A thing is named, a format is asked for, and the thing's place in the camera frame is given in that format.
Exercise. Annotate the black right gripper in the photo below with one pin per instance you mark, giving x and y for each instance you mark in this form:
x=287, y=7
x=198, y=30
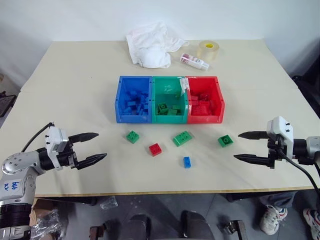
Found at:
x=275, y=151

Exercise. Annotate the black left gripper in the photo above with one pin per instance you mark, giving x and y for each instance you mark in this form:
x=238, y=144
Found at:
x=68, y=158

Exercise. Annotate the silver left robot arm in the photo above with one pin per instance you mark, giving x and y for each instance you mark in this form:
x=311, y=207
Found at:
x=17, y=172

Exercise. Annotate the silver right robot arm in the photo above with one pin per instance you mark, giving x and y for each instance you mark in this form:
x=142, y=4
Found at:
x=308, y=150

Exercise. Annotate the green brick with round stud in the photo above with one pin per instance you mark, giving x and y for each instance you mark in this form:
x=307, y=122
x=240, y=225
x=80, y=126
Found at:
x=225, y=141
x=162, y=108

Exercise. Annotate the green square toy brick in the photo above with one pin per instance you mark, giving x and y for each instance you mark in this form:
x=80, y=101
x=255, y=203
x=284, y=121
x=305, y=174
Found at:
x=133, y=137

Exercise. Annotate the blue jeans leg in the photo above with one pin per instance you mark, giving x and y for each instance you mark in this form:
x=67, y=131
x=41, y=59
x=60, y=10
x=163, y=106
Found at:
x=277, y=199

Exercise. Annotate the clear plastic bag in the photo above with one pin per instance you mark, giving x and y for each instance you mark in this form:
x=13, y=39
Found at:
x=109, y=203

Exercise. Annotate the red plastic bin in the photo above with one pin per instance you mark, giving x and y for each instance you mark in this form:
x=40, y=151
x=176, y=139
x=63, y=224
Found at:
x=205, y=100

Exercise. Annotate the blue plastic bin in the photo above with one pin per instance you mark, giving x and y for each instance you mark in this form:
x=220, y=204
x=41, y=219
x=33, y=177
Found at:
x=133, y=100

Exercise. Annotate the small blue toy brick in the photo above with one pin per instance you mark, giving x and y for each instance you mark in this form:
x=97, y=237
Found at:
x=187, y=162

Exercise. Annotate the red square toy brick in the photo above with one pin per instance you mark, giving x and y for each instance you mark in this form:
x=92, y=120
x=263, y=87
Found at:
x=155, y=149

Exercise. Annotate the green long toy brick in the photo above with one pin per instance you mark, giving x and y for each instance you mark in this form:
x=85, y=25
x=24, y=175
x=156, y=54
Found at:
x=183, y=138

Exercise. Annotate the white sneaker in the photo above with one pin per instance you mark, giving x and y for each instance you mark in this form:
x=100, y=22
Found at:
x=273, y=219
x=312, y=222

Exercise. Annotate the cardboard box with plastic wrap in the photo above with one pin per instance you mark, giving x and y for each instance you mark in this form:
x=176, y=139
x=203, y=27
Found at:
x=47, y=221

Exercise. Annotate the green flat toy brick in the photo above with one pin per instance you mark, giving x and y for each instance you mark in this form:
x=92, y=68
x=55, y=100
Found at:
x=175, y=111

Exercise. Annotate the small green toy brick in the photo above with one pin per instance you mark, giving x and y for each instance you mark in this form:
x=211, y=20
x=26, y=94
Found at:
x=178, y=96

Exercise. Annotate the green plastic bin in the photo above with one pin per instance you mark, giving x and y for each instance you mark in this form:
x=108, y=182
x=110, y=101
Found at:
x=170, y=100

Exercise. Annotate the small clear spray bottle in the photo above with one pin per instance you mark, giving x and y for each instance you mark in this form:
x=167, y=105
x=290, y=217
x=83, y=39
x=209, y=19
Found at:
x=193, y=60

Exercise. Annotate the clear tape roll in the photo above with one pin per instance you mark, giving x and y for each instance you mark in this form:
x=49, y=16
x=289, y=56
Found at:
x=208, y=51

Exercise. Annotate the crumpled white cloth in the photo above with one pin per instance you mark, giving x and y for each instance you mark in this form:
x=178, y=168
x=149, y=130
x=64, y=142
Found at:
x=152, y=45

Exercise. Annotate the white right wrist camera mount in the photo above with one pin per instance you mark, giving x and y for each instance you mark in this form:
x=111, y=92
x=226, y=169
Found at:
x=281, y=130

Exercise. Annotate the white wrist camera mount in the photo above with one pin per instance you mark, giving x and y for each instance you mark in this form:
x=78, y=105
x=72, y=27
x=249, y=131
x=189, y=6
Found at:
x=281, y=130
x=55, y=140

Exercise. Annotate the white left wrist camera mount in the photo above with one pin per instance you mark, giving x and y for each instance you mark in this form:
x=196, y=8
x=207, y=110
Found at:
x=55, y=140

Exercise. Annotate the black table frame bar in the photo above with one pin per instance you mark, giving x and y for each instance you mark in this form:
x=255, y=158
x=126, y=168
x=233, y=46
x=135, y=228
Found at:
x=65, y=200
x=243, y=197

